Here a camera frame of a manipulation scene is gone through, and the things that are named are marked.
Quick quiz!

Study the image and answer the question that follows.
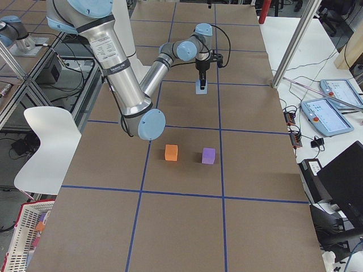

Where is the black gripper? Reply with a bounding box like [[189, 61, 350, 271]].
[[195, 53, 223, 90]]

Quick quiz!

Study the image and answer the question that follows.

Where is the light blue foam block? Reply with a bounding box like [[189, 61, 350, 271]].
[[195, 80, 208, 95]]

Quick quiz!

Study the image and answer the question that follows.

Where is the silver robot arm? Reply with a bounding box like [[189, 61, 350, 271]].
[[140, 23, 223, 97], [46, 1, 166, 141]]

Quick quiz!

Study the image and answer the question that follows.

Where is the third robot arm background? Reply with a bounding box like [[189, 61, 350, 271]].
[[1, 15, 49, 57]]

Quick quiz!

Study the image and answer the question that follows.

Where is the purple foam block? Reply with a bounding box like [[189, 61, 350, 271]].
[[201, 147, 216, 165]]

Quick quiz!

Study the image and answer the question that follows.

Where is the orange foam block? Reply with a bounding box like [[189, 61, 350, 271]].
[[164, 144, 178, 162]]

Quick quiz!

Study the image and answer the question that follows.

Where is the orange terminal block strip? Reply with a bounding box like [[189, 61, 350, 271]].
[[283, 111, 302, 149]]

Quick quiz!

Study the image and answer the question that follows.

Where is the red fire extinguisher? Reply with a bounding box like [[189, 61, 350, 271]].
[[259, 0, 272, 24]]

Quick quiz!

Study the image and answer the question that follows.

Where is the near blue teach pendant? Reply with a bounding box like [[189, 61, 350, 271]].
[[301, 99, 354, 137]]

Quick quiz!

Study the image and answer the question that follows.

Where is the blue teach pendant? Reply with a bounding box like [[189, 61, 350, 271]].
[[320, 79, 362, 111], [301, 99, 354, 137]]

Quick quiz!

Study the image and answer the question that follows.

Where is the black box with label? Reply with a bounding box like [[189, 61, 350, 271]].
[[298, 159, 332, 203]]

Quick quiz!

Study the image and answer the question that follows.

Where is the far blue teach pendant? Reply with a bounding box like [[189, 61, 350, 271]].
[[320, 79, 362, 111]]

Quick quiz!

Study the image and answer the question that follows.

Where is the black computer monitor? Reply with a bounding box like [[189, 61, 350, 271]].
[[317, 141, 362, 236]]

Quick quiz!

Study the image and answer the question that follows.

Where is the white plastic chair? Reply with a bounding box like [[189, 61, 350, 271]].
[[14, 106, 81, 195]]

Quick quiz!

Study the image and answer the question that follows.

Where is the black power adapter floor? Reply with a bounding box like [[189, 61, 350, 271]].
[[11, 139, 29, 155]]

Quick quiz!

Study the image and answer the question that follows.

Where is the white perforated basket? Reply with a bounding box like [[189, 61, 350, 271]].
[[1, 199, 55, 271]]

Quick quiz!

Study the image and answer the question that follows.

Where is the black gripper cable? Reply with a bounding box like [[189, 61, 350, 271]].
[[211, 24, 231, 69]]

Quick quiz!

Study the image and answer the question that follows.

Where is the aluminium frame post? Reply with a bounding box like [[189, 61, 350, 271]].
[[272, 0, 321, 89]]

